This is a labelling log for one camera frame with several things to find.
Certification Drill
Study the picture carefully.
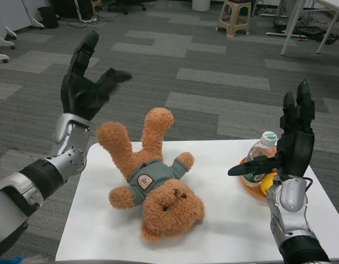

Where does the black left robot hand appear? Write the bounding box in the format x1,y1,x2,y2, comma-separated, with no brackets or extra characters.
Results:
61,30,133,121

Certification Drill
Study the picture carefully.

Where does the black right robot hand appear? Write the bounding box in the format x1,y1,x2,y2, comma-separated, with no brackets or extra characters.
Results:
227,79,315,178

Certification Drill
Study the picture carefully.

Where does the brown plush teddy bear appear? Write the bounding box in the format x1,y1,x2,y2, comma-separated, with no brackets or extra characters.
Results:
95,107,206,243

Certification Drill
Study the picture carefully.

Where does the clear plastic water bottle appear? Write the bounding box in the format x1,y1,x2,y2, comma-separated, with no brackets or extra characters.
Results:
242,131,278,184

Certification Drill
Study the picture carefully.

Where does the yellow lemon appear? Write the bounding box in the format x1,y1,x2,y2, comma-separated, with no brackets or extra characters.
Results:
260,173,277,193

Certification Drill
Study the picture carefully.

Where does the orange round plate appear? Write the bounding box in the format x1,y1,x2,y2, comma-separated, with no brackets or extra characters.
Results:
239,156,269,199

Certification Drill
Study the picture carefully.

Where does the black waste bin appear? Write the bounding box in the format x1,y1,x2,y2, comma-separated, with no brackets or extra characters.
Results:
37,5,59,29

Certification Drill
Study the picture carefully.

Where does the black office chair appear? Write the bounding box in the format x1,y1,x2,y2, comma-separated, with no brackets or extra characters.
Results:
107,0,147,15

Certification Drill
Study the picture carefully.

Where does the white desk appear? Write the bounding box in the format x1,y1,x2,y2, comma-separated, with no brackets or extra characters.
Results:
281,0,339,56

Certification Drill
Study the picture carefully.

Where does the white cylindrical bin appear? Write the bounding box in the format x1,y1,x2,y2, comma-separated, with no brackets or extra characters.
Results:
192,0,211,12

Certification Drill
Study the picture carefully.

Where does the beige plastic stool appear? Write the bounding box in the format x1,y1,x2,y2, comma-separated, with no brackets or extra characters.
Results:
217,0,253,37

